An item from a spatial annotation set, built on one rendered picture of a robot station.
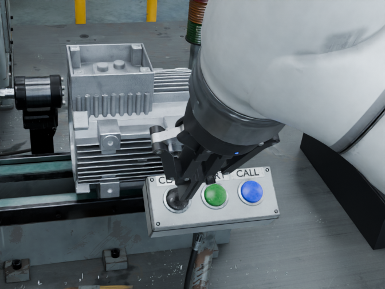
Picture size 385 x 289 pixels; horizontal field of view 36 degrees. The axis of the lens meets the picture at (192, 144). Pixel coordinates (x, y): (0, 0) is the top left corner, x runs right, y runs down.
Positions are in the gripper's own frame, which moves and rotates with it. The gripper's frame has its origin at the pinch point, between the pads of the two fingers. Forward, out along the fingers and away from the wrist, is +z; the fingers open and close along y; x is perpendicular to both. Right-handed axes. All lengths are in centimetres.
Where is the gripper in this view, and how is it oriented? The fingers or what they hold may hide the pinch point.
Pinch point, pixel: (189, 179)
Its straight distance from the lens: 68.0
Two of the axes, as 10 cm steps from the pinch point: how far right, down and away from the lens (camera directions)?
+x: 1.6, 9.2, -3.5
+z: -2.0, 3.8, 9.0
